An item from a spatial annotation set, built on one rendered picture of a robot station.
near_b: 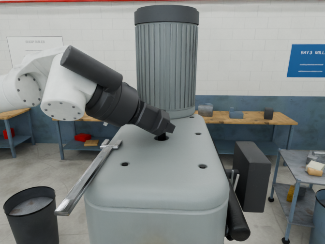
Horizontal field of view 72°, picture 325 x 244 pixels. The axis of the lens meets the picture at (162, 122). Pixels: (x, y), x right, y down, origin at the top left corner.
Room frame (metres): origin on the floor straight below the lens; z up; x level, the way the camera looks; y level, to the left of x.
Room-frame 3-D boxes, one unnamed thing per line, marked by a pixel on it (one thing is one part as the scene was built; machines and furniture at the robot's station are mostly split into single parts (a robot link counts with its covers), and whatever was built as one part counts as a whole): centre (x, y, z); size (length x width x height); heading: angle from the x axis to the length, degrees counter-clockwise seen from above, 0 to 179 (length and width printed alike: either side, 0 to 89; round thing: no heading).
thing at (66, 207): (0.36, 0.12, 1.89); 0.24 x 0.04 x 0.01; 176
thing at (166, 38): (0.75, -0.01, 2.05); 0.20 x 0.20 x 0.32
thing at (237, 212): (0.53, -0.15, 1.79); 0.45 x 0.04 x 0.04; 176
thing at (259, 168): (0.78, -0.35, 1.62); 0.20 x 0.09 x 0.21; 176
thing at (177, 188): (0.52, 0.00, 1.81); 0.47 x 0.26 x 0.16; 176
